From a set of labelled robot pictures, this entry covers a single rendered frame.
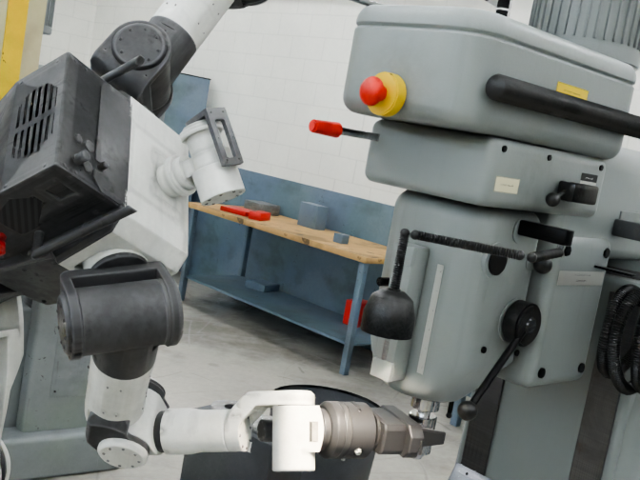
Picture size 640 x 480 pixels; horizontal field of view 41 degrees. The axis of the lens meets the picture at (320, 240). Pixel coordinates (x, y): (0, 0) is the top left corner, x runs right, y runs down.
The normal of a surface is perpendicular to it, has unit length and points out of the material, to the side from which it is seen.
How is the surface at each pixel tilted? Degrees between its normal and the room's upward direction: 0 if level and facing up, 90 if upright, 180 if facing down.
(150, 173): 58
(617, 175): 90
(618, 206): 90
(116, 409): 130
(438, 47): 90
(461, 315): 90
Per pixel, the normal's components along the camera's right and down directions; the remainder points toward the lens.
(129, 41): 0.14, -0.36
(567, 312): 0.68, 0.21
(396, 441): 0.42, 0.19
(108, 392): -0.11, 0.73
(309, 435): 0.46, -0.22
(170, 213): 0.85, -0.34
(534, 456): -0.71, -0.04
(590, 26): -0.17, 0.10
